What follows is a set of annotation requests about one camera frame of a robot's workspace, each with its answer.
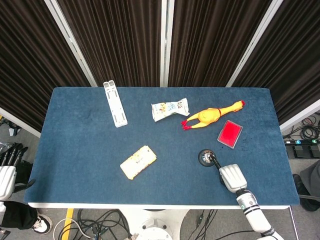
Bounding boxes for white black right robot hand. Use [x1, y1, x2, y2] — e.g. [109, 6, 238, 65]
[206, 151, 248, 194]

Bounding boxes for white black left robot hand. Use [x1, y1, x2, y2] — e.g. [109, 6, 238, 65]
[0, 142, 36, 201]

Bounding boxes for red ink pad clear case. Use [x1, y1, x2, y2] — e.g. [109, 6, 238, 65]
[217, 119, 244, 150]

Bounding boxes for black white sneaker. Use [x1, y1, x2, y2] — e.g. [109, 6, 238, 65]
[30, 213, 54, 235]

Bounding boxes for yellow rubber chicken toy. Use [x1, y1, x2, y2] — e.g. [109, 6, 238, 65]
[180, 100, 246, 131]

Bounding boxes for black foot pedal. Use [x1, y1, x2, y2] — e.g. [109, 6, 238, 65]
[308, 144, 320, 158]
[292, 145, 309, 159]

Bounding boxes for black power strip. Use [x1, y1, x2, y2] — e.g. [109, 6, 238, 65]
[283, 139, 320, 147]

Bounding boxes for blue table cloth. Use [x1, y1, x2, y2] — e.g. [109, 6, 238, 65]
[23, 86, 300, 207]

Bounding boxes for white printed snack packet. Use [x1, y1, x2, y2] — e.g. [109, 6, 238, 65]
[151, 97, 191, 123]

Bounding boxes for yellow white snack box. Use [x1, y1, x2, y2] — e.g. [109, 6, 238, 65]
[119, 145, 158, 180]

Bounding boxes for white folding phone stand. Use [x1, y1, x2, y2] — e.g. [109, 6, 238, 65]
[103, 80, 129, 128]

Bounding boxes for dark brown pleated curtain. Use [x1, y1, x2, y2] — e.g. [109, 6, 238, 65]
[0, 0, 320, 133]

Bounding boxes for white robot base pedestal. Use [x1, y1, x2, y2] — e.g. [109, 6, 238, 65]
[119, 208, 191, 240]

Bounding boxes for black coiled cables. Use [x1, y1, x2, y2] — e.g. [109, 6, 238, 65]
[283, 113, 320, 141]

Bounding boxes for black cable bundle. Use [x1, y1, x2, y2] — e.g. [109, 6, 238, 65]
[74, 208, 133, 240]

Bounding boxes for white partition post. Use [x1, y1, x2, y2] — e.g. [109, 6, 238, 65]
[225, 0, 285, 88]
[159, 0, 175, 88]
[44, 0, 98, 88]

